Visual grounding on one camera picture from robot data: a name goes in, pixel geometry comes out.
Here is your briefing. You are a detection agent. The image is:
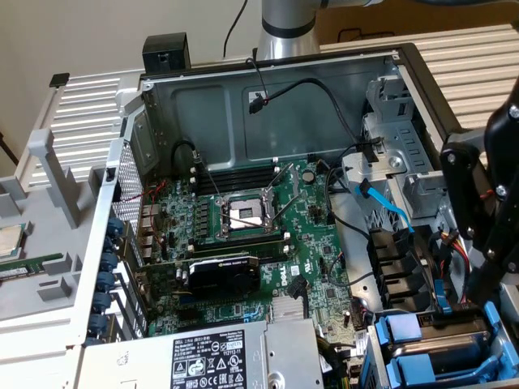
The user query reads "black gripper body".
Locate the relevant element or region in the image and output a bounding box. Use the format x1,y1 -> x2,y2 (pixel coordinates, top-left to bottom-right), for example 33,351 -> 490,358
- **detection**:
500,75 -> 519,110

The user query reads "coloured power wire blue plug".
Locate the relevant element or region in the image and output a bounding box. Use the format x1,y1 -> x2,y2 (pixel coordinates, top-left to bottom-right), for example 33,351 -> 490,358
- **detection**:
433,226 -> 474,315

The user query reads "blue data wire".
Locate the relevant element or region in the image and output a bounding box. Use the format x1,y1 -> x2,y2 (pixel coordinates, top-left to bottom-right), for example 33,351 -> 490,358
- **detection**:
354,180 -> 415,235

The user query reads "blue plastic disk carrier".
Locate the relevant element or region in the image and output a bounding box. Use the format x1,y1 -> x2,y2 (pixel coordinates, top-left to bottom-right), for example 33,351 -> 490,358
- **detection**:
383,352 -> 519,389

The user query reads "silver metal drive cage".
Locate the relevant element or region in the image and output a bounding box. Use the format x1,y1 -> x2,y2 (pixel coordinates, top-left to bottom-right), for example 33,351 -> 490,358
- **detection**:
340,75 -> 455,228

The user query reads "black plastic air shroud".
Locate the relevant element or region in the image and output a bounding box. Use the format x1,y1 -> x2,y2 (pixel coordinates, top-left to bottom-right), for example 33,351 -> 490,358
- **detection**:
367,228 -> 435,313

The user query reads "brown cardboard box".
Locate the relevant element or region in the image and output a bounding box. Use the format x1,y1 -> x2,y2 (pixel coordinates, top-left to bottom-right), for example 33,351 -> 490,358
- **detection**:
314,3 -> 519,45

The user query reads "green motherboard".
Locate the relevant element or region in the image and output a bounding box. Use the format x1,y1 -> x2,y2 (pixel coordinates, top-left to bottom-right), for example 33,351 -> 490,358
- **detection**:
139,157 -> 378,365

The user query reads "metal socket cover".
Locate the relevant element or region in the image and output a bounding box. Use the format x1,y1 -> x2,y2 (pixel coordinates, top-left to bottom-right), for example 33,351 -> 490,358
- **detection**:
265,161 -> 303,199

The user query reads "hard drive in blue caddy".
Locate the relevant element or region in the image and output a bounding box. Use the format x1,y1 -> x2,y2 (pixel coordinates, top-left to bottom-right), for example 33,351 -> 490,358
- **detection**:
367,295 -> 519,389

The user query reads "silver finned heatsink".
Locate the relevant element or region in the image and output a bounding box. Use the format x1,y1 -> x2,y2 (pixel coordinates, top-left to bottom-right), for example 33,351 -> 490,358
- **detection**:
270,297 -> 305,323

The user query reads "CPU socket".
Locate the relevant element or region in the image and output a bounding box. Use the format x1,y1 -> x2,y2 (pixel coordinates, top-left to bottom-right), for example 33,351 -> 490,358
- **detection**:
214,190 -> 281,240

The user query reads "black graphics card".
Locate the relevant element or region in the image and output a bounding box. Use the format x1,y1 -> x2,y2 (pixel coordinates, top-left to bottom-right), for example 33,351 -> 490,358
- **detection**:
135,254 -> 263,301

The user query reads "open grey PC case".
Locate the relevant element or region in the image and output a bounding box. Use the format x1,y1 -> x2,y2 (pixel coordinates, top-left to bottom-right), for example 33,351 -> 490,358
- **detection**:
66,42 -> 519,389

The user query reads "silver power supply unit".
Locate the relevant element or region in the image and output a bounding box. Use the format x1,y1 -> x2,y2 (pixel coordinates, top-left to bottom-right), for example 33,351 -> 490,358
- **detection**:
80,318 -> 325,389

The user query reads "grey parts rack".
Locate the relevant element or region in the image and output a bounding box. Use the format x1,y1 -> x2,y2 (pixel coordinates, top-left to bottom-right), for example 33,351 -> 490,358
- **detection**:
0,128 -> 109,337

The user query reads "silver CPU chip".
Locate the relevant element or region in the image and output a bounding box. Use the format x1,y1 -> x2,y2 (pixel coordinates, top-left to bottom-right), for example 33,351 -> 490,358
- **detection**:
0,221 -> 28,260

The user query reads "long black wire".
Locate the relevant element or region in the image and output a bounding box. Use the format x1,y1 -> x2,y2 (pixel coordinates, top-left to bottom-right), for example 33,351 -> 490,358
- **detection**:
326,161 -> 372,238

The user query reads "wire locking lever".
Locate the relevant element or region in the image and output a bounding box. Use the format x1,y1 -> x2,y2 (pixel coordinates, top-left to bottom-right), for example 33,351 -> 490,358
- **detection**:
198,160 -> 223,203
274,190 -> 303,224

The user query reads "black wire angled plug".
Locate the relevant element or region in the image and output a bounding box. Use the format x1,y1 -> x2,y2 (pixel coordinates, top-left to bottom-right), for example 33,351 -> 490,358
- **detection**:
288,276 -> 309,321

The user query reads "yellow black wire bundle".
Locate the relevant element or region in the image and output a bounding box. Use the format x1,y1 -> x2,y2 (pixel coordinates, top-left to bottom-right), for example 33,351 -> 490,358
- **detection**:
315,336 -> 358,389

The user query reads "black wire with black plug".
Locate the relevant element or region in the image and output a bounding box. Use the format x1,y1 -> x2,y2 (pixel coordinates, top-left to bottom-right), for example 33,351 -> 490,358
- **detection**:
247,77 -> 382,163

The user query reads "thin black cable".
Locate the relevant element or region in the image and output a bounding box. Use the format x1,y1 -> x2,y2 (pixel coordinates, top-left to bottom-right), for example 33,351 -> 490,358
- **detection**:
224,0 -> 249,58

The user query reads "short black loop wire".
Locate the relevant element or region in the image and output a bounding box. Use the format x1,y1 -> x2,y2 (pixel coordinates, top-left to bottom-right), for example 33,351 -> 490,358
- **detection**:
172,139 -> 202,163

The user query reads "thin red wire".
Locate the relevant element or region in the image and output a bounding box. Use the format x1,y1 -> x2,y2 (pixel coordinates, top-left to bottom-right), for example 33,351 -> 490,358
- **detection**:
121,180 -> 168,248

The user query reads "black box bracket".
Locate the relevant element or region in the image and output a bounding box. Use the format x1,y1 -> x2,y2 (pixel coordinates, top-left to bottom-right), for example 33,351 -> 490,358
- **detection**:
142,34 -> 191,75

